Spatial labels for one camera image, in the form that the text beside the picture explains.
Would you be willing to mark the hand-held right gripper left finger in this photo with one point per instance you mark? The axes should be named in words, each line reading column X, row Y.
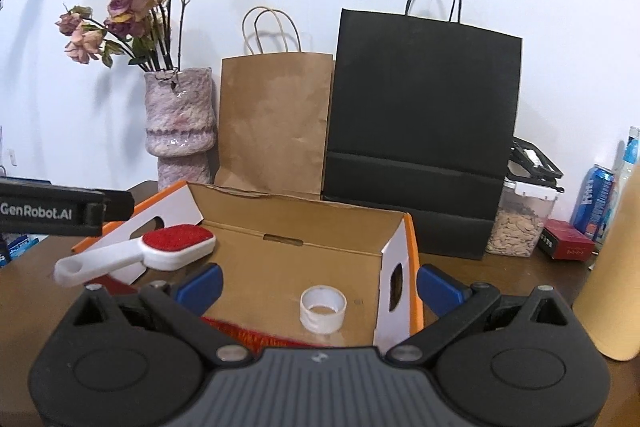
column 200, row 287

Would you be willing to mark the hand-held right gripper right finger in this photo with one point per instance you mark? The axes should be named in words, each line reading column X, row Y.
column 440, row 289

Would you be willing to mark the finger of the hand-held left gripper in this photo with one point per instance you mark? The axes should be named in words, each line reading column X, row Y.
column 117, row 206

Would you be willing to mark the white lint brush red pad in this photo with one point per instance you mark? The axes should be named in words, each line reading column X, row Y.
column 170, row 247

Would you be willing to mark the red orange cardboard box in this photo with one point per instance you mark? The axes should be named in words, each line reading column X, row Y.
column 295, row 267

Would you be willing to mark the blue packet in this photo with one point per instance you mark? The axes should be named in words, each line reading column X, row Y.
column 17, row 249

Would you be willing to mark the clear container of seeds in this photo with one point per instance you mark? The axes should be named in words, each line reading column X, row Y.
column 517, row 227

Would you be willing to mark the pink mottled ceramic vase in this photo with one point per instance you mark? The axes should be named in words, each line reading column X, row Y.
column 180, row 122

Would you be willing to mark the red flat box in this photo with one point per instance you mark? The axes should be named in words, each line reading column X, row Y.
column 565, row 241

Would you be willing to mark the black clip on container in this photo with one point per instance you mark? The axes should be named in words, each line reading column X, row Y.
column 535, row 164

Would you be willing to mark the black paper bag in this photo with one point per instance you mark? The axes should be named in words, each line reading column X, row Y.
column 420, row 122

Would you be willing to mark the cream thermos jug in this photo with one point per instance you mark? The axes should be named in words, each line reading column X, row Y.
column 615, row 287

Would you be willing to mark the blue drink can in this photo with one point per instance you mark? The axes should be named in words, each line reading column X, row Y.
column 592, row 199

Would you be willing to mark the brown paper bag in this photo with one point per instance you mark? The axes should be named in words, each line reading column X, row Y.
column 275, row 122

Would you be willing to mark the clear water bottle blue label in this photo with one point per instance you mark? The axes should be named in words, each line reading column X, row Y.
column 625, row 167

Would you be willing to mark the white wall outlet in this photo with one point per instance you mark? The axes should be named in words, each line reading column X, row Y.
column 12, row 156

